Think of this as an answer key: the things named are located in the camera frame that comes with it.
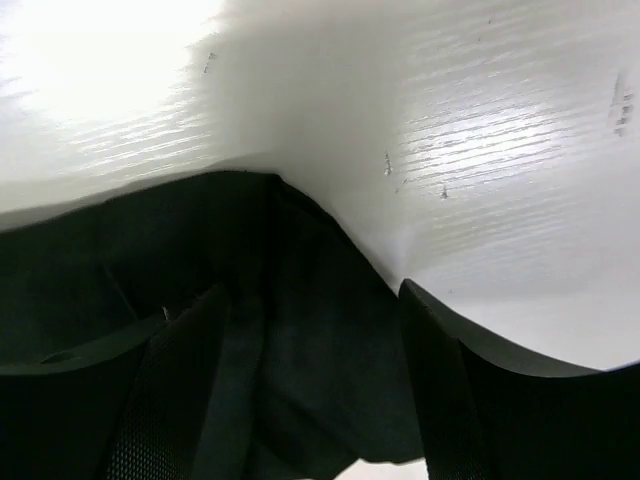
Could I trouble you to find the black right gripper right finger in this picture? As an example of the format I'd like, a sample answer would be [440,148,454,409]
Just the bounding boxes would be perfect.
[399,280,639,479]

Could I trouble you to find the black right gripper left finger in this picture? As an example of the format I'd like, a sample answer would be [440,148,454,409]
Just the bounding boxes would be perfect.
[1,285,230,479]

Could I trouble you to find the black pleated skirt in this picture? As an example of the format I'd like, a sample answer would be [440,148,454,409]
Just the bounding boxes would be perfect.
[1,171,422,479]

